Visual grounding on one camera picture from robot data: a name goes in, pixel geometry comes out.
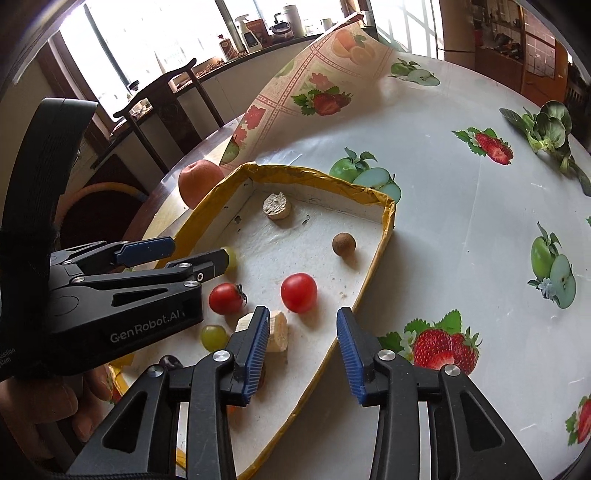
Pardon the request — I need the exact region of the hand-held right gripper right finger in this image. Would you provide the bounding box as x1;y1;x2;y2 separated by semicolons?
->
336;306;541;480

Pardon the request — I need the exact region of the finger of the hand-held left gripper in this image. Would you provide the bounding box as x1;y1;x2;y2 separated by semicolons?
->
68;248;231;290
50;235;177;274

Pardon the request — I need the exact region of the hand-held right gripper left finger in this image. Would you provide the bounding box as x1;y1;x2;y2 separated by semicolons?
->
67;305;271;480

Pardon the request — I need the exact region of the cherry tomato with stem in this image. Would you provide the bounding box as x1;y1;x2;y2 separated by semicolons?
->
208;282;247;316

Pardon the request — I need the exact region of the round red cherry tomato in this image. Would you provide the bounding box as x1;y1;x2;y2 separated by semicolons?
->
281;272;319;313

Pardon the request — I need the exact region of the small rough sugarcane chunk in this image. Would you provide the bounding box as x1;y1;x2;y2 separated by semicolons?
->
263;192;293;221

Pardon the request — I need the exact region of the brown longan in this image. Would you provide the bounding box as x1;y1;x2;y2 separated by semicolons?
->
332;232;357;256

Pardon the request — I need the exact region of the white tray with yellow rim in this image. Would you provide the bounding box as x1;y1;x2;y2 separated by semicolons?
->
106;161;397;480

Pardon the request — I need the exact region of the person's left hand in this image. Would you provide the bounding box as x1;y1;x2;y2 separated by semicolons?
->
0;364;116;444

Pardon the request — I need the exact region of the yellow rimmed basket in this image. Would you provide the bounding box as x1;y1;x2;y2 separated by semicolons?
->
60;181;148;222

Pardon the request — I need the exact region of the red apple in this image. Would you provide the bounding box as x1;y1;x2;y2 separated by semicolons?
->
178;160;225;209

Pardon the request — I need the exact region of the dark wooden chair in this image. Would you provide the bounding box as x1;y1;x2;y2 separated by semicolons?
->
112;58;227;174

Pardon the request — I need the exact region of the fruit print tablecloth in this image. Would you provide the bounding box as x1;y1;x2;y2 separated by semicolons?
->
217;14;591;480

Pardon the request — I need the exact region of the red label bottle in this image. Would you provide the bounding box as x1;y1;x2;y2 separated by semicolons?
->
218;33;238;62

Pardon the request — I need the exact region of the white spray bottle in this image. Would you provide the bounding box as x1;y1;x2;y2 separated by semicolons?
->
235;15;259;52

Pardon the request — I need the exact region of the leafy green vegetable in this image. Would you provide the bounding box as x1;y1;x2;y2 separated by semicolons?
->
500;100;591;195

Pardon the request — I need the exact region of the wooden cabinet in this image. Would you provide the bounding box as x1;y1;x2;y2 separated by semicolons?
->
473;0;571;95

